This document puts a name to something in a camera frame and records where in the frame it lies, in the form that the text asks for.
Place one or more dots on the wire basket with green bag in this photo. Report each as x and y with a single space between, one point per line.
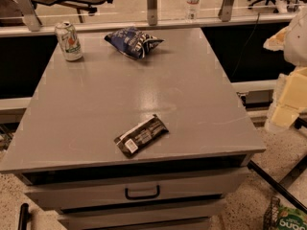
281 217

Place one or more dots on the grey drawer cabinet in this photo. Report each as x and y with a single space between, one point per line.
64 149

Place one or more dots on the blue chip bag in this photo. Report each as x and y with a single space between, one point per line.
132 42

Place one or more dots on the black pole lower left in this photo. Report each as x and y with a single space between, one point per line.
23 217

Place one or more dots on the clear water bottle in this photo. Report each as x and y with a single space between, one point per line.
193 1

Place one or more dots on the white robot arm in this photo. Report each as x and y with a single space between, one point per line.
292 40

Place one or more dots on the metal railing with glass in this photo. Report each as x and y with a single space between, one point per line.
20 17

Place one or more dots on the black rxbar chocolate bar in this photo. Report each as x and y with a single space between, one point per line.
140 136

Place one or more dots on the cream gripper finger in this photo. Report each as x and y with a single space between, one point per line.
289 100

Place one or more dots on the white green soda can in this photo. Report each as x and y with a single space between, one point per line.
68 41

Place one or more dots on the black drawer handle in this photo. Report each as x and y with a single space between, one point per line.
142 194

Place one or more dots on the black floor bar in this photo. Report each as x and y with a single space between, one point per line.
277 186

